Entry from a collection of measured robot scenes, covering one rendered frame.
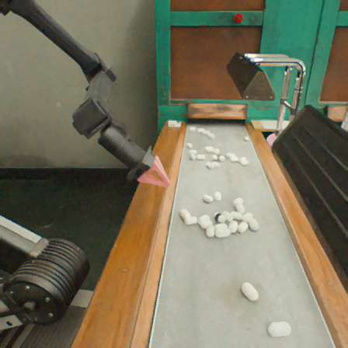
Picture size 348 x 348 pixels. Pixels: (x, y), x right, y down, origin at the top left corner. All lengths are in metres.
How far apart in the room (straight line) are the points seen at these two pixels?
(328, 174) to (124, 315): 0.40
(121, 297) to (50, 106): 2.16
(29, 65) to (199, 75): 1.45
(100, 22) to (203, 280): 2.05
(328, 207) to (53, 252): 0.53
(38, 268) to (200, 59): 1.21
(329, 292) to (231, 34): 1.21
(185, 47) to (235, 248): 1.08
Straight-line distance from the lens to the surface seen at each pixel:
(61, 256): 0.67
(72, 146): 2.66
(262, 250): 0.74
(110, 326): 0.56
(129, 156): 0.71
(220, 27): 1.56
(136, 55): 2.38
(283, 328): 0.58
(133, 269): 0.64
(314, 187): 0.31
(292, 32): 1.60
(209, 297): 0.62
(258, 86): 0.78
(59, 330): 0.95
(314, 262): 0.71
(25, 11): 0.98
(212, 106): 1.54
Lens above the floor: 1.20
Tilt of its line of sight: 26 degrees down
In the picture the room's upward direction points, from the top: straight up
